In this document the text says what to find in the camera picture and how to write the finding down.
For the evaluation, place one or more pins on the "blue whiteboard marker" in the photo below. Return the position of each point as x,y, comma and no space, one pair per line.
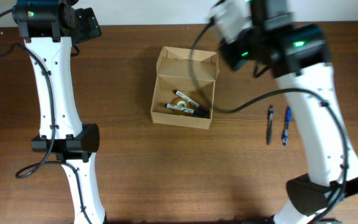
184,109

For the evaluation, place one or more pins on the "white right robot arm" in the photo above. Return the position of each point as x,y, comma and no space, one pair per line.
300,62

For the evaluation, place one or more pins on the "yellow tape roll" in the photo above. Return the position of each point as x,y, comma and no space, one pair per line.
183,103

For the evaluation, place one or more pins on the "black gel pen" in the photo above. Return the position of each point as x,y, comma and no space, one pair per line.
270,121

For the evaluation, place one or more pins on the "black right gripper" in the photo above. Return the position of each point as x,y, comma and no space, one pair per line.
234,61

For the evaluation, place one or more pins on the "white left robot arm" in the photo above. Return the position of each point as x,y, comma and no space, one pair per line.
51,29

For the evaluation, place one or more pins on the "black whiteboard marker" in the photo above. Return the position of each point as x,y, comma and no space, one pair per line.
192,102

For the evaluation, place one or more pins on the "brown cardboard box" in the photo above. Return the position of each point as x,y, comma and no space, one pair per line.
195,77

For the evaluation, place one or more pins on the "blue gel pen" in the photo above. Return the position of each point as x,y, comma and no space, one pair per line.
286,126

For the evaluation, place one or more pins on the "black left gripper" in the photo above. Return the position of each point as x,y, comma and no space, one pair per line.
90,25

